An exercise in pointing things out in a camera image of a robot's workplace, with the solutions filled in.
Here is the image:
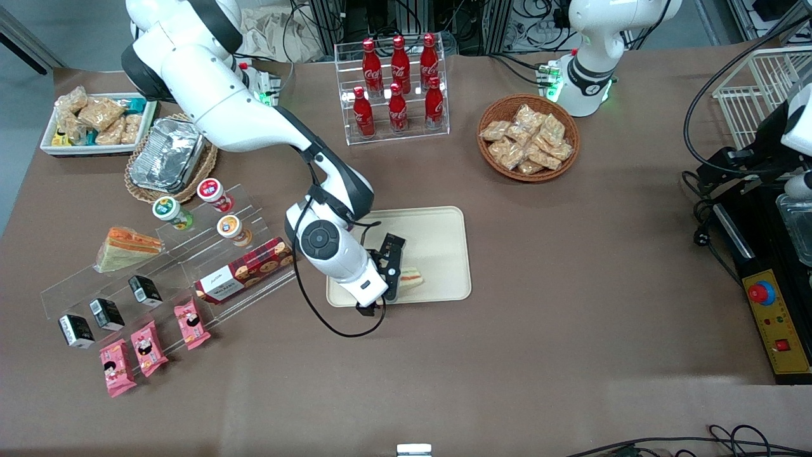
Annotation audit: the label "white rectangular bin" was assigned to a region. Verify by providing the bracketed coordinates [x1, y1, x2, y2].
[39, 93, 160, 158]

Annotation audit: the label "black floor cables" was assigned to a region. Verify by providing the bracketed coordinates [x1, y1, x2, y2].
[563, 424, 812, 457]

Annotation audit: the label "aluminium equipment rack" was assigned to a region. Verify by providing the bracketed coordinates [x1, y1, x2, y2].
[308, 0, 575, 56]

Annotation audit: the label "small black box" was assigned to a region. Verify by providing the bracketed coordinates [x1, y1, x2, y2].
[128, 274, 164, 308]
[89, 298, 126, 332]
[58, 314, 96, 350]

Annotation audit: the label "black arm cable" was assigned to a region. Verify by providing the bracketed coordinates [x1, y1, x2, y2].
[683, 19, 812, 180]

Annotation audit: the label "triangle sandwich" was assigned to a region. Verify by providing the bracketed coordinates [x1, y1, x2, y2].
[95, 226, 165, 274]
[397, 266, 426, 292]

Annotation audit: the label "grey metal rail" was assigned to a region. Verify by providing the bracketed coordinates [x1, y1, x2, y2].
[0, 6, 68, 76]

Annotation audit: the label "oval wicker tray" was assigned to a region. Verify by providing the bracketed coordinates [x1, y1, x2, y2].
[124, 113, 220, 204]

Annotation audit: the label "aluminium foil container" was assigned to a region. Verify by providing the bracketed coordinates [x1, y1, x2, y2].
[129, 117, 209, 195]

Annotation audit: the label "red cola bottle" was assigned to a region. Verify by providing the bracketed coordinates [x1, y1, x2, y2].
[424, 76, 445, 130]
[352, 86, 376, 139]
[388, 83, 409, 135]
[390, 35, 412, 93]
[419, 33, 440, 89]
[362, 38, 384, 96]

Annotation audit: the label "pink snack packet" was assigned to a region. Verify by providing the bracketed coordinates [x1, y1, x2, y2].
[99, 339, 138, 399]
[131, 321, 170, 379]
[174, 296, 212, 351]

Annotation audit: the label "beige plastic tray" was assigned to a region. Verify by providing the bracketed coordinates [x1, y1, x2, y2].
[326, 206, 473, 308]

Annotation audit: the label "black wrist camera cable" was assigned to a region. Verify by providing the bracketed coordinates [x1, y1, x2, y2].
[291, 200, 388, 338]

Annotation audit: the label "round wicker basket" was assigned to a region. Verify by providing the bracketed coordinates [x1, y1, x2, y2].
[476, 94, 581, 183]

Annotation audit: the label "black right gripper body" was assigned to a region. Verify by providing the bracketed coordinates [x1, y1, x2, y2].
[370, 234, 407, 294]

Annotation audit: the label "crumpled beige cloth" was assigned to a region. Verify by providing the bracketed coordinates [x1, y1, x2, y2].
[238, 6, 322, 63]

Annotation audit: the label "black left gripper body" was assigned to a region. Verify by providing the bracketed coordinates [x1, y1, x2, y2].
[696, 105, 797, 176]

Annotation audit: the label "red plaid cookie box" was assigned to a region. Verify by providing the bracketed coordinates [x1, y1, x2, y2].
[194, 237, 296, 306]

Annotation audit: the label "clear acrylic stepped stand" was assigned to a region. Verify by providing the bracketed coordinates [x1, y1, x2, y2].
[39, 184, 301, 347]

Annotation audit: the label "white wire rack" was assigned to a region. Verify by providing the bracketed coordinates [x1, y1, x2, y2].
[712, 46, 812, 150]

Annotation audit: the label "red emergency stop button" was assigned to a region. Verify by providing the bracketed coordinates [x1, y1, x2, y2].
[747, 279, 777, 306]

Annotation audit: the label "red lid yogurt cup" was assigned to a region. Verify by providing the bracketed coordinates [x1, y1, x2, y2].
[197, 178, 235, 214]

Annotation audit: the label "black power cable with plug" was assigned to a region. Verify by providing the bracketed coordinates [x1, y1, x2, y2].
[681, 168, 744, 288]

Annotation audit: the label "orange lid yogurt cup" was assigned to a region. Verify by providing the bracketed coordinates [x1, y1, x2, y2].
[216, 215, 253, 248]

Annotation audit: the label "green lid yogurt cup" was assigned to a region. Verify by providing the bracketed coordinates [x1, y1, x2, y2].
[152, 196, 193, 232]

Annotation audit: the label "clear acrylic bottle rack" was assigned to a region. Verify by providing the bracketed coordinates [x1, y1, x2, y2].
[334, 37, 451, 147]

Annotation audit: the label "silver machine handle bar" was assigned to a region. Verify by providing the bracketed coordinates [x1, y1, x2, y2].
[713, 203, 756, 260]

